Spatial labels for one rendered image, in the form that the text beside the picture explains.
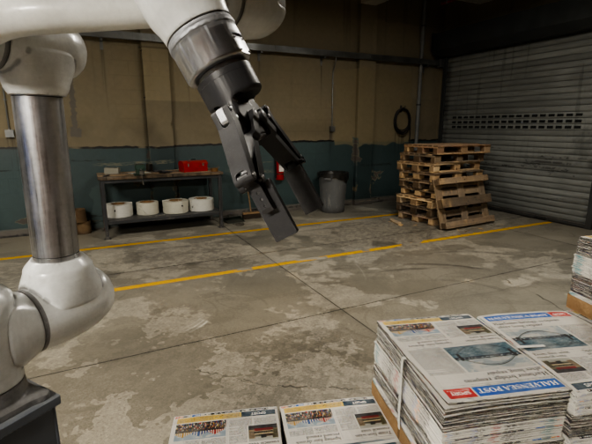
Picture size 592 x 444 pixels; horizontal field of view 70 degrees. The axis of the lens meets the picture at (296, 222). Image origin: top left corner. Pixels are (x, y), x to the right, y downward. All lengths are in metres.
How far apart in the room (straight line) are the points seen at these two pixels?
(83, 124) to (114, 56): 1.13
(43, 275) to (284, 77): 7.18
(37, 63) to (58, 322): 0.56
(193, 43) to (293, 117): 7.54
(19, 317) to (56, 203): 0.26
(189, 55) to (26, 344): 0.76
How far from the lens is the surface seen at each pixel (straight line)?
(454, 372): 1.04
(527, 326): 1.35
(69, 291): 1.12
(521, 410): 1.05
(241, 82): 0.53
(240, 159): 0.47
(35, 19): 0.83
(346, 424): 1.24
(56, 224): 1.11
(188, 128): 7.41
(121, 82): 7.29
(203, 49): 0.54
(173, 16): 0.56
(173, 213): 6.81
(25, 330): 1.09
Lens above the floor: 1.60
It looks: 13 degrees down
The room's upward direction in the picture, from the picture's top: straight up
